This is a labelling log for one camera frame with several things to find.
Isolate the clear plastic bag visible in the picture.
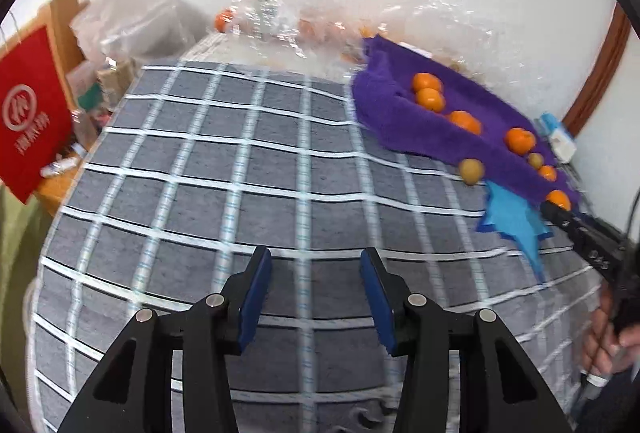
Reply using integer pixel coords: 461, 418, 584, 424
213, 0, 544, 116

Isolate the white blue tissue pack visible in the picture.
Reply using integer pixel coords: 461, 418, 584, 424
538, 112, 577, 164

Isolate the wooden door frame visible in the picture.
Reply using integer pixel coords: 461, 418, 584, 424
563, 4, 631, 137

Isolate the yellow-green round fruit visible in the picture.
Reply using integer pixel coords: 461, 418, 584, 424
458, 158, 485, 186

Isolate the orange mandarin group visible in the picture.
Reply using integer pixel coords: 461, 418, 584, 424
538, 165, 558, 182

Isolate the purple towel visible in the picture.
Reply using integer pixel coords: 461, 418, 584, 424
352, 36, 580, 205

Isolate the cardboard box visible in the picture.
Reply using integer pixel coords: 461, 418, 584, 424
37, 0, 139, 114

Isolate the orange mandarin with stem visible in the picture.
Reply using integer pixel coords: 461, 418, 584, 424
411, 72, 444, 93

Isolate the red paper bag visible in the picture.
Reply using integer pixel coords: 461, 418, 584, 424
0, 26, 73, 203

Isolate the large orange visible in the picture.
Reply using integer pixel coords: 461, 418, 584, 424
504, 127, 537, 156

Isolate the yellow-green small fruit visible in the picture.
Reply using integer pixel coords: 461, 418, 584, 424
527, 152, 544, 171

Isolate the grey checked table cloth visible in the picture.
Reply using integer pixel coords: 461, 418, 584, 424
28, 59, 598, 432

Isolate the blue star felt mat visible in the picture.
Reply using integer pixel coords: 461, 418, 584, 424
476, 180, 553, 283

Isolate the grey plastic bag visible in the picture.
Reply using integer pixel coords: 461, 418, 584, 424
70, 0, 198, 64

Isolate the small orange mandarin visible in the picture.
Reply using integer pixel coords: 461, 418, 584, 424
546, 189, 572, 211

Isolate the right hand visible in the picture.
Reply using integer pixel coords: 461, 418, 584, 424
580, 281, 640, 377

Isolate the small orange kumquat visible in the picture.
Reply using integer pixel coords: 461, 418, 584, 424
416, 88, 446, 113

